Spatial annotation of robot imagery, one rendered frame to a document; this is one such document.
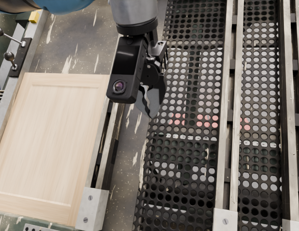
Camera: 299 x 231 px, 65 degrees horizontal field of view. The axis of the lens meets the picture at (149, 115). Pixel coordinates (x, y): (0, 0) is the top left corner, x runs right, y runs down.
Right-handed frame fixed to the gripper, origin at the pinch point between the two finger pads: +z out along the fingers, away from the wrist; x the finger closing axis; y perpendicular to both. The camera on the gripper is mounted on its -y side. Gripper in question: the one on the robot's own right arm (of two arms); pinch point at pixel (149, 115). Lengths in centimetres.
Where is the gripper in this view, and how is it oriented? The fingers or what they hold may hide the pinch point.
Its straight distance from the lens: 51.3
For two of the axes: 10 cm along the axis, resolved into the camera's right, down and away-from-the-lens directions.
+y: 2.7, -6.7, 6.9
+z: 1.4, 7.4, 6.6
